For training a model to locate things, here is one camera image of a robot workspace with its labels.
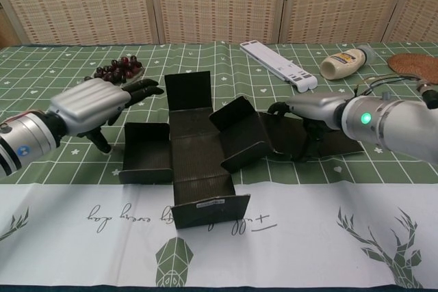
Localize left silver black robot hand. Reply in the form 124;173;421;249
47;77;165;155

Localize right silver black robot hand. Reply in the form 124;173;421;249
268;92;353;163

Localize black cardboard folding box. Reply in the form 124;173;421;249
118;70;365;230

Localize bunch of dark red grapes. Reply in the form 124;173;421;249
92;55;144;85

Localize cream mayonnaise squeeze bottle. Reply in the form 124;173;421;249
320;44;376;81

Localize white folding laptop stand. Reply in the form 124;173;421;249
239;40;318;94

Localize round woven rattan coaster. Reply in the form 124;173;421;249
387;53;438;84

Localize green checked tablecloth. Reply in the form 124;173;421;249
0;41;438;292

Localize right arm wrist cable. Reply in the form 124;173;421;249
354;73;438;102

